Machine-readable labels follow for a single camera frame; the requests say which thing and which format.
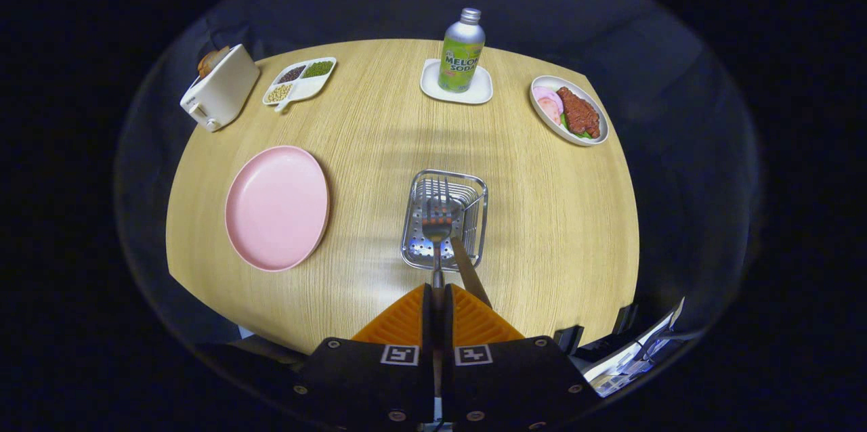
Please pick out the toasted bread slice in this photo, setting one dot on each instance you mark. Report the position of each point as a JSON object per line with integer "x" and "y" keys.
{"x": 211, "y": 59}

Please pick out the perforated metal basket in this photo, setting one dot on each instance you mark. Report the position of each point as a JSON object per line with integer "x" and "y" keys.
{"x": 474, "y": 215}

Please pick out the green lettuce leaf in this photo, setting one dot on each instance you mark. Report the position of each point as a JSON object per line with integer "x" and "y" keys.
{"x": 563, "y": 122}

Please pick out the white toaster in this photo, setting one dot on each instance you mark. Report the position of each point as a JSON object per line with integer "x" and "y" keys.
{"x": 223, "y": 90}

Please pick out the white square coaster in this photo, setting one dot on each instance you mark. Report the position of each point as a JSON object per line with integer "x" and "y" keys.
{"x": 482, "y": 90}

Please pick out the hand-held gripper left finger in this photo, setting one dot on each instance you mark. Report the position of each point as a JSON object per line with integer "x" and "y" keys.
{"x": 427, "y": 324}

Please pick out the green beans pile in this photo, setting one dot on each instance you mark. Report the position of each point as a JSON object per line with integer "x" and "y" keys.
{"x": 318, "y": 69}

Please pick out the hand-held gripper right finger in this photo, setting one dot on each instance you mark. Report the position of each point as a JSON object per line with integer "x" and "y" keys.
{"x": 450, "y": 324}

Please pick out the yellow beans pile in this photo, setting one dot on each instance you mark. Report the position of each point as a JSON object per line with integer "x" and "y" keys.
{"x": 279, "y": 93}

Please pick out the brown beans pile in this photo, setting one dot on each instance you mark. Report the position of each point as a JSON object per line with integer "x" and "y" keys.
{"x": 292, "y": 74}

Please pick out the white paper sheets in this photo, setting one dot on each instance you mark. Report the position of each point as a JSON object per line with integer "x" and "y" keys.
{"x": 633, "y": 351}

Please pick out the brown meat cutlet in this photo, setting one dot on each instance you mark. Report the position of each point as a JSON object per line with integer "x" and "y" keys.
{"x": 579, "y": 114}

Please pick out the pink round plate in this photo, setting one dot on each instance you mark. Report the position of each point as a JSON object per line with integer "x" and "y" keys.
{"x": 278, "y": 208}

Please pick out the silver bottle with green label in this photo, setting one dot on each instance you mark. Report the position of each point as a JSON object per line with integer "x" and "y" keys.
{"x": 462, "y": 56}

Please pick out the white divided snack dish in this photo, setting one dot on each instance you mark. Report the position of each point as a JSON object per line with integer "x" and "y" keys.
{"x": 308, "y": 88}

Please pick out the pink ham slice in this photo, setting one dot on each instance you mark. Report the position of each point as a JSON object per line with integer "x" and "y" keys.
{"x": 548, "y": 110}
{"x": 545, "y": 95}

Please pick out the white oval plate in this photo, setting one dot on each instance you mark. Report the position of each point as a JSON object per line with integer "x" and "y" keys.
{"x": 542, "y": 122}

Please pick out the black table bracket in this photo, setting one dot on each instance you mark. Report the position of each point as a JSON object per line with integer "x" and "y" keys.
{"x": 624, "y": 318}

